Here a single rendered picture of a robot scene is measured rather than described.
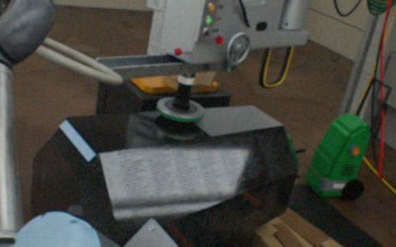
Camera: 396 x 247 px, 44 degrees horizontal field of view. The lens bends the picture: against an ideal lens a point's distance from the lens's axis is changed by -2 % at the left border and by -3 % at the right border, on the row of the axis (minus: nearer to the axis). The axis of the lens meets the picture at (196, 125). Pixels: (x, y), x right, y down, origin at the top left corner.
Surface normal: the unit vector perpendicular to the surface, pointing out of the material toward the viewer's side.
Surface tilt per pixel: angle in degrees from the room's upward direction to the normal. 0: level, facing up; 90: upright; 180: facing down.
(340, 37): 90
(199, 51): 90
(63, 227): 43
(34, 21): 68
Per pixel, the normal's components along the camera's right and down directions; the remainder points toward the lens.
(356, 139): 0.28, 0.43
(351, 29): -0.87, 0.04
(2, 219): 0.55, -0.57
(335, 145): -0.84, -0.32
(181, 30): -0.70, 0.16
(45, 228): -0.40, -0.59
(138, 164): 0.55, -0.34
